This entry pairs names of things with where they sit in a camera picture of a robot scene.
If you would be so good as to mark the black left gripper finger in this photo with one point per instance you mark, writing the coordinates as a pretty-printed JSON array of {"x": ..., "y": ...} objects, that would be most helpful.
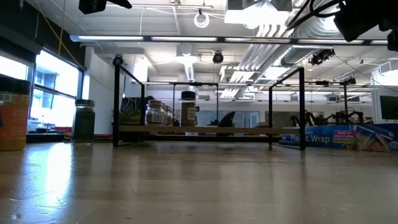
[{"x": 116, "y": 2}]

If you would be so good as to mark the green-lidded herb jar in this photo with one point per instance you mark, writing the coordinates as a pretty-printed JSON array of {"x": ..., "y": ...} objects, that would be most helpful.
[{"x": 84, "y": 123}]

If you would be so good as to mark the brown spice jar black lid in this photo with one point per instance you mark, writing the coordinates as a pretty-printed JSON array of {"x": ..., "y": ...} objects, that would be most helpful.
[{"x": 188, "y": 110}]

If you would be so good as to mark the orange spice jar black lid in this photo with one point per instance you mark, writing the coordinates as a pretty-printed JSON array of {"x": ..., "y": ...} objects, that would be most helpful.
[{"x": 12, "y": 121}]

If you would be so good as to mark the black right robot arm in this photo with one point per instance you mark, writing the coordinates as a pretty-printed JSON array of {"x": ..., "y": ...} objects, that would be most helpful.
[{"x": 357, "y": 18}]

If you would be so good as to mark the wooden shelf with black legs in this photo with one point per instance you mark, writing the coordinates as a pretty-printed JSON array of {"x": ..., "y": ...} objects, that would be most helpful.
[{"x": 202, "y": 129}]

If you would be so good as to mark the black ceiling spotlight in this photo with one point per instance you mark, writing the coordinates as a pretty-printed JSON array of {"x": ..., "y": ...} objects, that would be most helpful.
[
  {"x": 117, "y": 60},
  {"x": 217, "y": 57}
]

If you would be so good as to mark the long overhead light bar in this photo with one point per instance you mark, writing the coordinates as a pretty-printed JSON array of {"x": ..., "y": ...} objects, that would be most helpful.
[{"x": 186, "y": 39}]

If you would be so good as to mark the large window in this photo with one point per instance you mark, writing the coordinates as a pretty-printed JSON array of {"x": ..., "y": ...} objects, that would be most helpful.
[{"x": 56, "y": 93}]

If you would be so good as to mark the potted succulent plant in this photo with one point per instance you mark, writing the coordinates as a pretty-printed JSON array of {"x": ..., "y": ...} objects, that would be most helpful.
[{"x": 130, "y": 113}]

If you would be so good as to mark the black chair back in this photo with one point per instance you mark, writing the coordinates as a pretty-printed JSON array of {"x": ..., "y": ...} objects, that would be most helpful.
[{"x": 227, "y": 121}]

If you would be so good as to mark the black ceiling device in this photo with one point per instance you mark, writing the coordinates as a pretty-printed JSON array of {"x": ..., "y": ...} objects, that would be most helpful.
[{"x": 321, "y": 56}]

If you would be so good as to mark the blue plastic wrap box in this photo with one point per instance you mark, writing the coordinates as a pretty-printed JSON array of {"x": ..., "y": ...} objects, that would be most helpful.
[{"x": 311, "y": 138}]

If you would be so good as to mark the background robot rig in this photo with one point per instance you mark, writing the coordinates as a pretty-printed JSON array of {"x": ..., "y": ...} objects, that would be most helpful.
[{"x": 345, "y": 99}]

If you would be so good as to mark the dark monitor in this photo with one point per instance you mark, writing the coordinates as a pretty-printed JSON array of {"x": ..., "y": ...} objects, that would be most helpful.
[{"x": 390, "y": 107}]

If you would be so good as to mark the black aluminium table frame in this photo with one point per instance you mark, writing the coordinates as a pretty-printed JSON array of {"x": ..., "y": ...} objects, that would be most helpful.
[{"x": 46, "y": 137}]

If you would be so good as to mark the silver air duct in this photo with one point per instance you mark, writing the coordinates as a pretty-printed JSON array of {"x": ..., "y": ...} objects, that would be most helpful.
[{"x": 298, "y": 53}]

